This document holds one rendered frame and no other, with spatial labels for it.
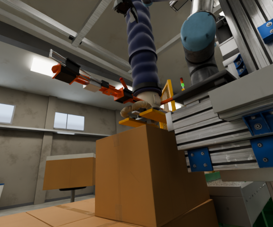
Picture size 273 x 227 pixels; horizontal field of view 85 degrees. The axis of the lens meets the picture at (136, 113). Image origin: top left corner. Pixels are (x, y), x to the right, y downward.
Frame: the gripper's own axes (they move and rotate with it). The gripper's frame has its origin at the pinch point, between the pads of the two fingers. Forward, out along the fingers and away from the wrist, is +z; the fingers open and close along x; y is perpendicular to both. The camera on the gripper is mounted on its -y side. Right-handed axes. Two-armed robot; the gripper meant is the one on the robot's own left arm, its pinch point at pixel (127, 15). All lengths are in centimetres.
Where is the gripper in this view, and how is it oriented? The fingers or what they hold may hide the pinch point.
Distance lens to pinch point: 95.2
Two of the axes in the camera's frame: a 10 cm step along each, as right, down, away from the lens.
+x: -7.7, -1.7, -6.1
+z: 0.8, 9.3, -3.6
